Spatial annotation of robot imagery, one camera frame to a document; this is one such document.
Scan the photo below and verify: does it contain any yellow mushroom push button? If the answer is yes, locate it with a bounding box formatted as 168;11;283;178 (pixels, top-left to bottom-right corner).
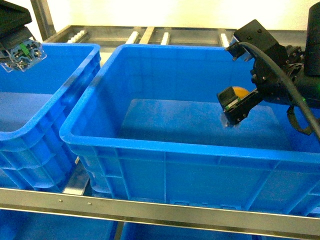
220;85;250;129

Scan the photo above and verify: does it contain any large blue crate centre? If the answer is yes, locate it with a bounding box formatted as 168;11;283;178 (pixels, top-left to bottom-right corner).
59;44;320;216

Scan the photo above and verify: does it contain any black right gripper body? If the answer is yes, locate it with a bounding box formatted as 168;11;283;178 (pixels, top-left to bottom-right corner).
251;44;304;104

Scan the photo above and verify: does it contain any blue crate lower shelf left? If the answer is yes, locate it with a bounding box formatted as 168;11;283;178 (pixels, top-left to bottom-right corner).
0;210;118;240

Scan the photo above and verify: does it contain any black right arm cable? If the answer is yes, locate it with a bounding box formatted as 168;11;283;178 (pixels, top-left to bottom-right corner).
237;41;320;143

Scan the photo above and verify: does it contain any red mushroom push button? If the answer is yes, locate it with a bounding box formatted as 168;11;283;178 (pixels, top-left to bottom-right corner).
0;39;47;73

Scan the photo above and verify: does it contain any blue crate shelf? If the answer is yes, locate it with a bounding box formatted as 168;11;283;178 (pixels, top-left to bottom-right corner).
0;210;118;240
120;221;320;240

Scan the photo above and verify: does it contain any large blue crate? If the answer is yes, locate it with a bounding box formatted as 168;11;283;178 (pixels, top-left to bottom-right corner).
59;44;320;216
0;43;101;192

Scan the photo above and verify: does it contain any large blue crate left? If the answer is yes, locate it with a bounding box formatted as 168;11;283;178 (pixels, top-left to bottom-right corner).
0;43;101;192

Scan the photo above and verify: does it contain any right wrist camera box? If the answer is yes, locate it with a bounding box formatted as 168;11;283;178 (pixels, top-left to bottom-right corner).
225;19;279;62

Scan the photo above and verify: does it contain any metal shelf rack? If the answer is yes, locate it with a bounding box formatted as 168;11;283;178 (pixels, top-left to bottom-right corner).
0;0;320;240

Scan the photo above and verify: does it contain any blue crate lower shelf right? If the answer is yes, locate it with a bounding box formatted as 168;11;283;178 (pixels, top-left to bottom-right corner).
120;221;320;240

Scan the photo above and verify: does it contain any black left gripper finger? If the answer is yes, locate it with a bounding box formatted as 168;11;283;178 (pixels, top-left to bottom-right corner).
0;0;35;52

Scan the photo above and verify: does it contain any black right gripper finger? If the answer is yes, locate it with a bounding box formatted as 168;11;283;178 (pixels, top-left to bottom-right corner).
216;86;263;126

